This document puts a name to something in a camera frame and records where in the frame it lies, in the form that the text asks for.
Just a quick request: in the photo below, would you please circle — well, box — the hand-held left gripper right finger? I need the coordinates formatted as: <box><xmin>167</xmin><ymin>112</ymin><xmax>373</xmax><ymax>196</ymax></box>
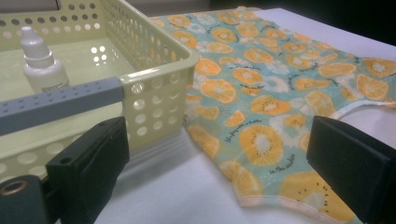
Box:
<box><xmin>306</xmin><ymin>115</ymin><xmax>396</xmax><ymax>224</ymax></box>

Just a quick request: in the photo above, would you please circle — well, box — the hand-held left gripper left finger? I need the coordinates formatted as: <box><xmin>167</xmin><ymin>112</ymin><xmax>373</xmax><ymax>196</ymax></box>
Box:
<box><xmin>46</xmin><ymin>116</ymin><xmax>131</xmax><ymax>224</ymax></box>

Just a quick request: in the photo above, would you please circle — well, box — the orange fruit print cloth garment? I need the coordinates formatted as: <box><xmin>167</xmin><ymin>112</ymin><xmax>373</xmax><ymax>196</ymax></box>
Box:
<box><xmin>150</xmin><ymin>6</ymin><xmax>396</xmax><ymax>224</ymax></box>

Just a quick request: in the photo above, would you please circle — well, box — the white table cover sheet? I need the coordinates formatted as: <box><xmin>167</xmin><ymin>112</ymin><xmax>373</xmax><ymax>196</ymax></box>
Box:
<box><xmin>55</xmin><ymin>7</ymin><xmax>396</xmax><ymax>224</ymax></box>

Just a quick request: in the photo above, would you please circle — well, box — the pale yellow perforated plastic basket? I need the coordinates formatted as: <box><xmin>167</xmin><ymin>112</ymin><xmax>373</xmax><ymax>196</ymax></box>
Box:
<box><xmin>0</xmin><ymin>0</ymin><xmax>201</xmax><ymax>185</ymax></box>

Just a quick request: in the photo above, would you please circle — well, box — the small white dropper bottle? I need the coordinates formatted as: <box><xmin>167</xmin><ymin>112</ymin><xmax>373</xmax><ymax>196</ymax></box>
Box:
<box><xmin>20</xmin><ymin>25</ymin><xmax>70</xmax><ymax>94</ymax></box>

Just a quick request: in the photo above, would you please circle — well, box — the grey basket handle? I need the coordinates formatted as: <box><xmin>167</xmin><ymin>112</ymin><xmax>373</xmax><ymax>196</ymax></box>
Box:
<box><xmin>0</xmin><ymin>77</ymin><xmax>125</xmax><ymax>136</ymax></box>

